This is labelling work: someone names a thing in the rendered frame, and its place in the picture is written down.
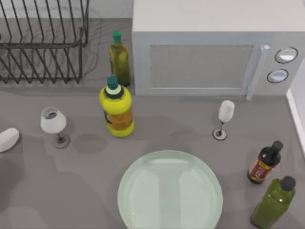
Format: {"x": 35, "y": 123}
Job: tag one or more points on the yellow bottle with green cap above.
{"x": 117, "y": 112}

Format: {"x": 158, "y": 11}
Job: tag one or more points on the slim olive oil bottle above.
{"x": 119, "y": 62}

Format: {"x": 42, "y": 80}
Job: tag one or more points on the narrow white wine glass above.
{"x": 226, "y": 113}

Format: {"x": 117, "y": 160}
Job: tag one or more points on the pale green round plate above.
{"x": 170, "y": 190}

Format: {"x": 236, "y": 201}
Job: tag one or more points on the pale microwave oven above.
{"x": 200, "y": 35}

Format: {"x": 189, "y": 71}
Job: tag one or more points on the wide white wine glass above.
{"x": 53, "y": 121}

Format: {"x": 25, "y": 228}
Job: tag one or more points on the dark bottle with red label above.
{"x": 262, "y": 164}

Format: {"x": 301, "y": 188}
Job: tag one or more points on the small microwave knob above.
{"x": 277, "y": 75}

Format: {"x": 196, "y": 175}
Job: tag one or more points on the large microwave knob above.
{"x": 286, "y": 55}

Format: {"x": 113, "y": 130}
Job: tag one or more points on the pale grey rounded box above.
{"x": 7, "y": 139}

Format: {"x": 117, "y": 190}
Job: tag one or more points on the green bottle with black cap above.
{"x": 271, "y": 205}

